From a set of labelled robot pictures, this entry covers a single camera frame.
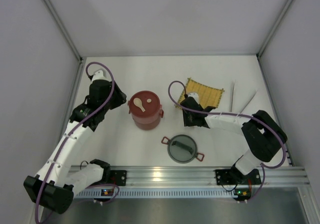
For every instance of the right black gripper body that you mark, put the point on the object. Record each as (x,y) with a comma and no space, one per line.
(189,118)

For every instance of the metal tongs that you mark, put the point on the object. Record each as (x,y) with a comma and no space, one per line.
(241,97)

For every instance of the bamboo tray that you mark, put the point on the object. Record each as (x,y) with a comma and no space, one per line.
(207,96)

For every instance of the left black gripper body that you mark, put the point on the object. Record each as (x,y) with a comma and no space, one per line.
(117,97)

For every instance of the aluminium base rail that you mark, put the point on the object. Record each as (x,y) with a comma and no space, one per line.
(199,182)

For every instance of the pink steel pot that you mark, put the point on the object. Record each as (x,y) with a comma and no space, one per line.
(148,119)
(148,126)

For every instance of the dark red lid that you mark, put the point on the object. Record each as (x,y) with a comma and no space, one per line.
(150,101)

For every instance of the camera mount white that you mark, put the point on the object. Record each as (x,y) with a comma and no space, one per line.
(99,75)
(195,96)

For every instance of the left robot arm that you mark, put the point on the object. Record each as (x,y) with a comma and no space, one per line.
(52,187)

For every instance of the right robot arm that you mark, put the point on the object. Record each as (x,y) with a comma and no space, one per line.
(265,139)

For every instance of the left camera mount white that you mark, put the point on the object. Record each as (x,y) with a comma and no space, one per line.
(99,75)

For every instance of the right camera mount white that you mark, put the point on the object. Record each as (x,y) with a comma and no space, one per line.
(195,96)

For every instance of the grey lid with handle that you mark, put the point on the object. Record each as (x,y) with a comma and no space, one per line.
(182,149)

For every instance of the beige spoon head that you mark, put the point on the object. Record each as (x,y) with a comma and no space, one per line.
(138,103)

